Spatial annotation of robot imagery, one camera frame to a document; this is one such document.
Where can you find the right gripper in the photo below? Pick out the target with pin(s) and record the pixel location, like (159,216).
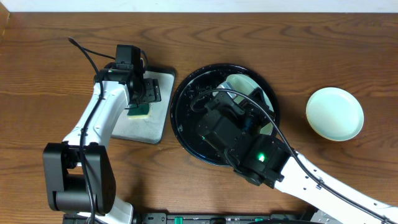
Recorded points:
(254,107)

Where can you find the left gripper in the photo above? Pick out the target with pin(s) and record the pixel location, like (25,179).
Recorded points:
(152,90)

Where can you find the light green plate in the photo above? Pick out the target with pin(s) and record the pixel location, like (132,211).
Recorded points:
(246,85)
(334,114)

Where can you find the green yellow sponge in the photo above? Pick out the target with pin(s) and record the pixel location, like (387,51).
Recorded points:
(142,111)

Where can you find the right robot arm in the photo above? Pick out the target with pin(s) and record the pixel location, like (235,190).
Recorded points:
(242,131)

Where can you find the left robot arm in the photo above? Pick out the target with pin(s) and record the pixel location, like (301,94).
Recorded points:
(78,173)

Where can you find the black round tray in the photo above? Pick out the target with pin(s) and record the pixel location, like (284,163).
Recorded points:
(184,120)

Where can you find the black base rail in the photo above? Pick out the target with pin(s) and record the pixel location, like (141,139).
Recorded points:
(162,218)

